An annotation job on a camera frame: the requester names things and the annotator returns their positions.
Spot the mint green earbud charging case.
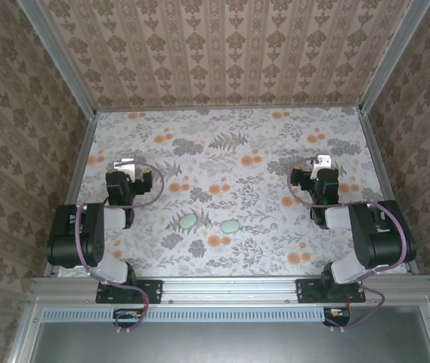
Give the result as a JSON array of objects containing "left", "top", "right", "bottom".
[{"left": 178, "top": 213, "right": 200, "bottom": 232}]

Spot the floral patterned table cover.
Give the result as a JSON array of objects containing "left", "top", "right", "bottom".
[{"left": 57, "top": 105, "right": 412, "bottom": 279}]

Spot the black wiring connector box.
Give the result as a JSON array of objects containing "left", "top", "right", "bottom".
[
  {"left": 323, "top": 307, "right": 351, "bottom": 327},
  {"left": 113, "top": 309, "right": 144, "bottom": 328}
]

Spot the grey metal panel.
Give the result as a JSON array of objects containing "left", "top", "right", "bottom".
[{"left": 31, "top": 306, "right": 430, "bottom": 363}]

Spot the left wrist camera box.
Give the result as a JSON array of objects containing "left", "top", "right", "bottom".
[{"left": 112, "top": 157, "right": 137, "bottom": 179}]

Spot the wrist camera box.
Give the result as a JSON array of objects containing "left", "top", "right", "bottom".
[
  {"left": 314, "top": 154, "right": 332, "bottom": 172},
  {"left": 112, "top": 157, "right": 137, "bottom": 179}
]

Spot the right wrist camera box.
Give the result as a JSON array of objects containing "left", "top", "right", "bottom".
[{"left": 314, "top": 154, "right": 332, "bottom": 172}]

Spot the aluminium table side rail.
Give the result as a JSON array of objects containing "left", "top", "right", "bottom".
[
  {"left": 43, "top": 112, "right": 99, "bottom": 278},
  {"left": 357, "top": 108, "right": 420, "bottom": 275}
]

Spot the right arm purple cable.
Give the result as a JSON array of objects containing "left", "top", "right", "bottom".
[{"left": 287, "top": 157, "right": 408, "bottom": 332}]

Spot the aluminium frame post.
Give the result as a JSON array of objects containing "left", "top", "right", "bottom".
[
  {"left": 17, "top": 0, "right": 97, "bottom": 121},
  {"left": 358, "top": 0, "right": 430, "bottom": 115}
]

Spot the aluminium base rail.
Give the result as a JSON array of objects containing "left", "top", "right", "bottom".
[{"left": 29, "top": 275, "right": 430, "bottom": 306}]

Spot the grey slotted cable duct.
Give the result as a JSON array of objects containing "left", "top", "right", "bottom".
[{"left": 42, "top": 306, "right": 331, "bottom": 323}]

